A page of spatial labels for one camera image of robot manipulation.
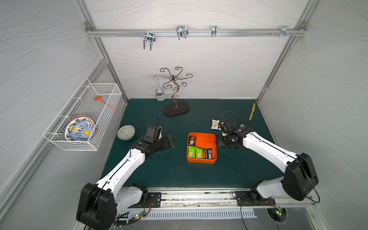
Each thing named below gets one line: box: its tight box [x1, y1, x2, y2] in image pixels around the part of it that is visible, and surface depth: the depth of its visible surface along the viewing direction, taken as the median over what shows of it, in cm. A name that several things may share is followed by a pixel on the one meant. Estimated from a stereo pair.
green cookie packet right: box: [195, 147, 204, 159], surface depth 90 cm
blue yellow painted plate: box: [64, 115, 98, 142], surface depth 62 cm
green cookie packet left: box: [187, 146, 196, 159], surface depth 90 cm
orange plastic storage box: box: [186, 132, 218, 165], surface depth 92 cm
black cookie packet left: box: [188, 136, 197, 147], surface depth 95 cm
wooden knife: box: [248, 102, 256, 121], surface depth 116 cm
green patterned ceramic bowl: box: [116, 124, 136, 141], surface depth 100 cm
